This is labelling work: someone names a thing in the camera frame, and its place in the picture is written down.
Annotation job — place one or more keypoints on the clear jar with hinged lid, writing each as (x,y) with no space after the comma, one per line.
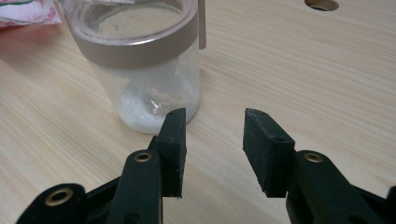
(146,56)

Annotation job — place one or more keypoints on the red and white plastic bag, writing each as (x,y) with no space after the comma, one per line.
(25,11)

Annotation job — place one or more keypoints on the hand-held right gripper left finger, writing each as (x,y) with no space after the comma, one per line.
(172,155)

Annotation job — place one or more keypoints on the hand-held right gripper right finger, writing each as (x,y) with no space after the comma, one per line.
(267,155)

